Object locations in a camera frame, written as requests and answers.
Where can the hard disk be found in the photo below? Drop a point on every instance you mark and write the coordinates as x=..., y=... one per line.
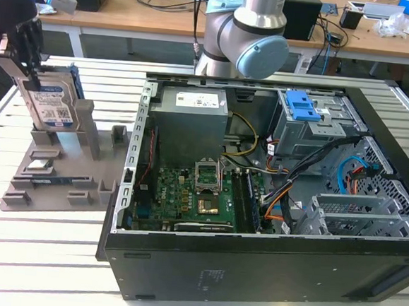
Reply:
x=49, y=105

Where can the blue RAM stick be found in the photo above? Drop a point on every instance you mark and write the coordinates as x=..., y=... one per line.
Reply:
x=254, y=210

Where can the black open PC case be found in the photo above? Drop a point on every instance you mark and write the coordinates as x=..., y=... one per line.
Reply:
x=252, y=270

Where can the gold chipset heat sink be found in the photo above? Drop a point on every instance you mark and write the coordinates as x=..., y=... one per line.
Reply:
x=207, y=206

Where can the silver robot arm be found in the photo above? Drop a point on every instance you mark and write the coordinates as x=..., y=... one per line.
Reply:
x=242, y=39

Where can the dark RAM stick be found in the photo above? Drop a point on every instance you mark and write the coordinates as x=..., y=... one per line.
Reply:
x=51, y=180

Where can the grey power supply unit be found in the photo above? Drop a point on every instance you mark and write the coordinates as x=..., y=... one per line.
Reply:
x=188, y=134

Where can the green motherboard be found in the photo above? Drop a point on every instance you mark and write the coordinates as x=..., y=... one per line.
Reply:
x=173, y=193

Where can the black graphics card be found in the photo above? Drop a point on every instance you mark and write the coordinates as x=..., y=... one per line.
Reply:
x=202, y=227

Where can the silver CPU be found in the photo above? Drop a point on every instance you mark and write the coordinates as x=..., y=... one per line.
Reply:
x=38, y=164

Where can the CPU socket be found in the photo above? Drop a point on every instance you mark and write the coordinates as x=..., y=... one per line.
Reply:
x=208, y=177

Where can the silver flat box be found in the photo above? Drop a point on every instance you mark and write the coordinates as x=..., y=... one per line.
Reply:
x=382, y=10

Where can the grey camera mount plate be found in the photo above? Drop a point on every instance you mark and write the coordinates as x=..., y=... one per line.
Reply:
x=6, y=57

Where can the black pen cup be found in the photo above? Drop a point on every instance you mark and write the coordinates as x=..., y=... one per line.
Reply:
x=350, y=20

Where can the wooden desk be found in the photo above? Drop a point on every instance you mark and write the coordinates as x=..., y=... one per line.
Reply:
x=130, y=16

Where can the metal drive cage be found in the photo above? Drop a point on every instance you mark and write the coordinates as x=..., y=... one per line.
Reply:
x=297, y=139

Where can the black box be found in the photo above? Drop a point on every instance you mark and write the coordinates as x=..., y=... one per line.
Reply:
x=302, y=15

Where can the metal disk bay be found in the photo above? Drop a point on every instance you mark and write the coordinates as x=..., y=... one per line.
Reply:
x=346, y=203

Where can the crumpled white paper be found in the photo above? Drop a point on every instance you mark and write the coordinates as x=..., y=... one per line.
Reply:
x=47, y=9

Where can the grey parts rack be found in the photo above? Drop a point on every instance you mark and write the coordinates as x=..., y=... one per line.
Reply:
x=69, y=156

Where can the crumpled clear plastic bag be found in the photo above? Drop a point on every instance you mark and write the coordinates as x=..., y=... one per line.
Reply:
x=391, y=26

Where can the blue plastic latch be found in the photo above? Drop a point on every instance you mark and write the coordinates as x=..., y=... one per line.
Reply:
x=302, y=107

